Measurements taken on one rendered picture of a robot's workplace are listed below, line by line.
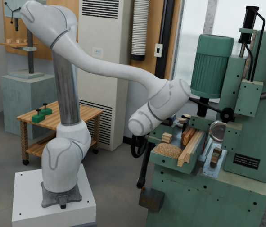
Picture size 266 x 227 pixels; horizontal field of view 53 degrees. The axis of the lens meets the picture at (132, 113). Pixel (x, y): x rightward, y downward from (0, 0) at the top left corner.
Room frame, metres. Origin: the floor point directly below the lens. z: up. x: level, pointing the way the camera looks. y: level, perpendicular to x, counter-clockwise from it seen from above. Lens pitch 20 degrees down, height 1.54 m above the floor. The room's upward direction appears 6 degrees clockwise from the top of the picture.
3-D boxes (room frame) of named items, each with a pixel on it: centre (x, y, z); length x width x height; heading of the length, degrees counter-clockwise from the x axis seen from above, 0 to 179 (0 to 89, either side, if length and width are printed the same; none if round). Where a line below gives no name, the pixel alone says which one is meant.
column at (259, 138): (1.30, -0.65, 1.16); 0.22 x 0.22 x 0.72; 67
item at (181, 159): (1.34, -0.35, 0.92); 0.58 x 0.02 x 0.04; 157
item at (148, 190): (1.23, -0.15, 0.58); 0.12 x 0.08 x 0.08; 67
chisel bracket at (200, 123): (1.41, -0.40, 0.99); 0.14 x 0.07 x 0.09; 67
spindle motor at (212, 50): (1.41, -0.38, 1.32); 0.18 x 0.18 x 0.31
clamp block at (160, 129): (1.47, -0.20, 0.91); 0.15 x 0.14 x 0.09; 157
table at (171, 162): (1.44, -0.28, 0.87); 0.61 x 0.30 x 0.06; 157
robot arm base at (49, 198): (1.05, 0.30, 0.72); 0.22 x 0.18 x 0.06; 21
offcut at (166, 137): (1.33, -0.20, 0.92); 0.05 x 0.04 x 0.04; 60
